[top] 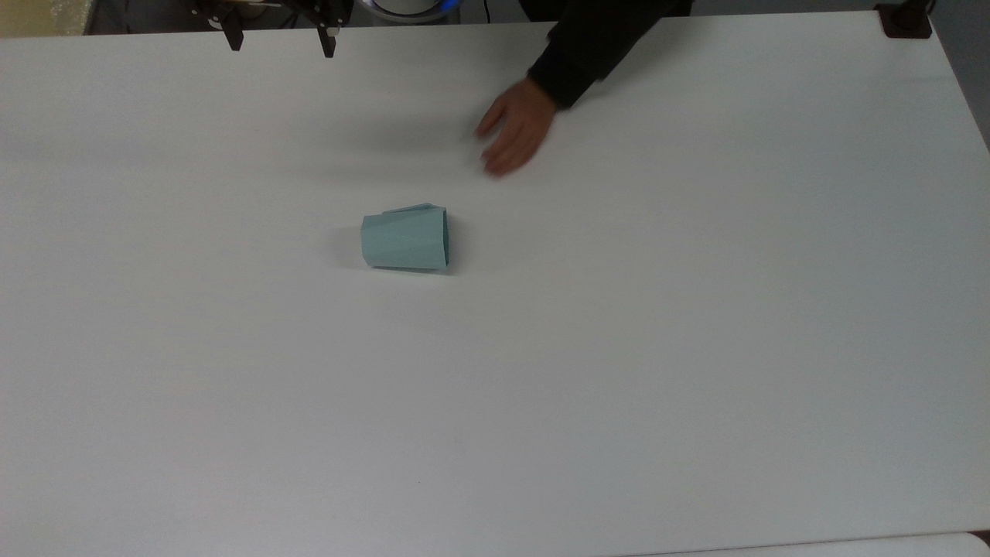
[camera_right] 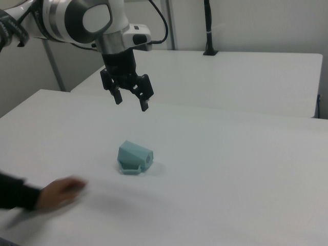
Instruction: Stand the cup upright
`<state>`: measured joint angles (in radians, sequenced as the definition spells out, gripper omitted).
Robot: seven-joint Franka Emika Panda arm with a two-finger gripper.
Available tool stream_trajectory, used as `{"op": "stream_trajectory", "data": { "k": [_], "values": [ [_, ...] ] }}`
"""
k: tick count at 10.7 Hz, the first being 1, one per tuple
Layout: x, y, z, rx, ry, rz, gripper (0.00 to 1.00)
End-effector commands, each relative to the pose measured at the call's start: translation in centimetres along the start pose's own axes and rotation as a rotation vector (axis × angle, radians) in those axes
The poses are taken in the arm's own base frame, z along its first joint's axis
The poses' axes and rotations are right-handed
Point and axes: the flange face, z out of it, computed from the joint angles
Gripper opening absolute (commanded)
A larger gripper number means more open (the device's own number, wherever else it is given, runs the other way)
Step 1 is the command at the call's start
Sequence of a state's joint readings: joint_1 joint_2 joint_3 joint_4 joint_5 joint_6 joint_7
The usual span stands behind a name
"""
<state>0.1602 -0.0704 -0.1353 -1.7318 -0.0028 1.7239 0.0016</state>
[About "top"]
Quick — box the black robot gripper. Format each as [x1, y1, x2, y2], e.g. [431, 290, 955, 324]
[192, 0, 355, 59]

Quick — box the light teal faceted cup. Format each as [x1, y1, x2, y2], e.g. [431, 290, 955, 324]
[360, 203, 450, 274]

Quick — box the forearm in black sleeve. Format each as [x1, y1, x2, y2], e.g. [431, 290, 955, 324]
[526, 0, 695, 111]

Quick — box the person's bare hand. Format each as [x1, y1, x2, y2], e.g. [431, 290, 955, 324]
[474, 76, 559, 179]

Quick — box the white side table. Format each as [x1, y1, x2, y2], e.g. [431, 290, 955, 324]
[634, 531, 990, 557]

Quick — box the black camera stand clamp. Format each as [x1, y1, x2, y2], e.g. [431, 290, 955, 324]
[874, 0, 935, 40]

